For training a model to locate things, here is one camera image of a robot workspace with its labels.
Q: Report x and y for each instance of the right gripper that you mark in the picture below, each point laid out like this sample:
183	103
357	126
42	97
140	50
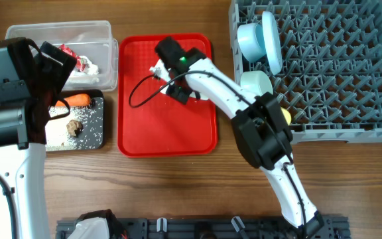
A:
178	94

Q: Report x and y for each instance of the mint green bowl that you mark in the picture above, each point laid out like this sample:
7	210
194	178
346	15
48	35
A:
257	82

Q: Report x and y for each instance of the light blue bowl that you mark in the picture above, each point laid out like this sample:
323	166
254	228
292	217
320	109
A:
251	41

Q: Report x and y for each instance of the white rice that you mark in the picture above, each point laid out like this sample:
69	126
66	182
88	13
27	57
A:
58	132

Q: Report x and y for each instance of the white tissue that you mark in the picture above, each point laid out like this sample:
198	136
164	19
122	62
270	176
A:
85	72

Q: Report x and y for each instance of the orange carrot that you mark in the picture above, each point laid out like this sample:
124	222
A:
78	100

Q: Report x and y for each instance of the red snack wrapper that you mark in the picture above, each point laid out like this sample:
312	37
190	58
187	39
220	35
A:
75	58

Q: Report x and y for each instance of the large light blue plate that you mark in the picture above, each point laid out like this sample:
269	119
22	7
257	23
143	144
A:
272	42

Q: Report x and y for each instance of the yellow plastic cup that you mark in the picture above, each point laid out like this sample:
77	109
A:
287	116

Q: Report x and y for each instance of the brown food scrap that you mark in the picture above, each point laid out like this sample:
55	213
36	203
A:
74	128

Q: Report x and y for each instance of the white plastic spoon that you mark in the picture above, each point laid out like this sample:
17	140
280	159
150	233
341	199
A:
204	97

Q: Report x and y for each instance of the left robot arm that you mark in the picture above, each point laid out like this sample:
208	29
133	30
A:
31	79

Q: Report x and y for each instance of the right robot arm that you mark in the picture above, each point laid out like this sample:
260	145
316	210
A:
260	127

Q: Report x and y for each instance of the clear plastic waste bin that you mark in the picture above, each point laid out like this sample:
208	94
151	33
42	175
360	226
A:
92	39

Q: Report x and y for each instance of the black waste tray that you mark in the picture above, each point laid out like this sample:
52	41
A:
95	132

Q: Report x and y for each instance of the grey dishwasher rack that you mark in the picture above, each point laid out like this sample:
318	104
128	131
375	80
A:
331	79

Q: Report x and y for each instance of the red serving tray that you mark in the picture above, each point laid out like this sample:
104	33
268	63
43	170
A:
162	127

